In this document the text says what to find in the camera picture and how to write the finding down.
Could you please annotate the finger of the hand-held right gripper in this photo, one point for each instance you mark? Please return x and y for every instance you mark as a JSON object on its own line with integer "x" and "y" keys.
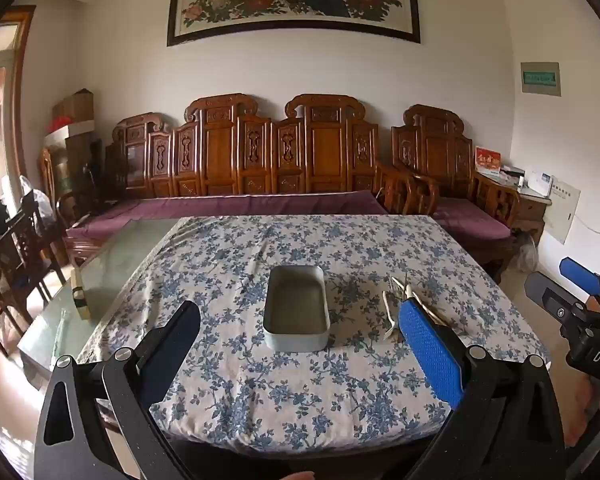
{"x": 550, "y": 295}
{"x": 582, "y": 275}

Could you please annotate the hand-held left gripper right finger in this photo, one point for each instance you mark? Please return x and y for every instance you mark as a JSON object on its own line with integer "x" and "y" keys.
{"x": 430, "y": 345}

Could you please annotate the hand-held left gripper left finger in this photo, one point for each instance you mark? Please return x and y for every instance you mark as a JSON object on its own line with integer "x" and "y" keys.
{"x": 174, "y": 341}

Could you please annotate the wooden chopstick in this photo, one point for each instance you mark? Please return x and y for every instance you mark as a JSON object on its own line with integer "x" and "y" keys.
{"x": 437, "y": 316}

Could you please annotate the white plastic spoon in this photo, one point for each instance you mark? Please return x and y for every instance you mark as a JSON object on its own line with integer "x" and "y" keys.
{"x": 387, "y": 312}

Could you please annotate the metal blade tool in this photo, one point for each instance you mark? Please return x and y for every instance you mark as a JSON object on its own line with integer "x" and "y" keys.
{"x": 396, "y": 284}

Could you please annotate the grey metal tin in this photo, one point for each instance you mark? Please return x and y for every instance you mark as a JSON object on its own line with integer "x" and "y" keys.
{"x": 295, "y": 307}

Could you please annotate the clear plastic bag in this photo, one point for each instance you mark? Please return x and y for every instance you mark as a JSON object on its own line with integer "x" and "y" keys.
{"x": 526, "y": 256}

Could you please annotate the blue floral tablecloth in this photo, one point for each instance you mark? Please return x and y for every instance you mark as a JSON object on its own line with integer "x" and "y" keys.
{"x": 230, "y": 385}

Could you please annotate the wooden side table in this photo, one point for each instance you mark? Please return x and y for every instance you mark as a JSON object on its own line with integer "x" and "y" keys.
{"x": 530, "y": 207}

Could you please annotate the white telephone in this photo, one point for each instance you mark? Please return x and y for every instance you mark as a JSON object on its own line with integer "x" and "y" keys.
{"x": 541, "y": 183}

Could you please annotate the purple armchair cushion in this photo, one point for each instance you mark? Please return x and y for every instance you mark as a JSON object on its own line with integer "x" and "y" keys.
{"x": 472, "y": 220}

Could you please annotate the long purple sofa cushion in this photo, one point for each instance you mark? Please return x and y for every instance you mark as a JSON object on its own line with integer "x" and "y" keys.
{"x": 230, "y": 207}

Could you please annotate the red desk calendar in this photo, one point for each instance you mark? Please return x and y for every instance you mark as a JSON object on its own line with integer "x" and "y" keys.
{"x": 487, "y": 160}

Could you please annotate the dark wooden chair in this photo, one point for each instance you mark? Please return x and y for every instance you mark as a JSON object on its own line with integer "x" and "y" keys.
{"x": 15, "y": 260}

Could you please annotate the long carved wooden sofa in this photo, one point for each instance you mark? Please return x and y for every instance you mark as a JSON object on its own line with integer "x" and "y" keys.
{"x": 230, "y": 160}

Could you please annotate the carved wooden armchair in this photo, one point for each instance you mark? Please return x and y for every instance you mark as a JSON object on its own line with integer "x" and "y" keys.
{"x": 432, "y": 145}

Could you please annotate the white bag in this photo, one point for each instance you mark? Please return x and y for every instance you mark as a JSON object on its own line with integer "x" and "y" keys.
{"x": 37, "y": 197}

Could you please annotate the white flat box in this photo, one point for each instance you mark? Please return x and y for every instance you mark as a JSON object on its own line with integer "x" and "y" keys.
{"x": 72, "y": 131}

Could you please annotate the brown cardboard box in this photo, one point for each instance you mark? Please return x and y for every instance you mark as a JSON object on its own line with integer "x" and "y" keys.
{"x": 75, "y": 106}

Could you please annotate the framed floral painting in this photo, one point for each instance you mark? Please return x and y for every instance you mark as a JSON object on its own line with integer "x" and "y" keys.
{"x": 295, "y": 0}

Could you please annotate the grey wall distribution box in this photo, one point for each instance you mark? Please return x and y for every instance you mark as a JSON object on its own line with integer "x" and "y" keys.
{"x": 562, "y": 212}

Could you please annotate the green wall panel box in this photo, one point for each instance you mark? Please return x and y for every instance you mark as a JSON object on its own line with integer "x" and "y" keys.
{"x": 541, "y": 79}

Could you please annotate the wooden door frame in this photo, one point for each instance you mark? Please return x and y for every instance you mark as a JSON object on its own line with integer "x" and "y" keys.
{"x": 15, "y": 100}

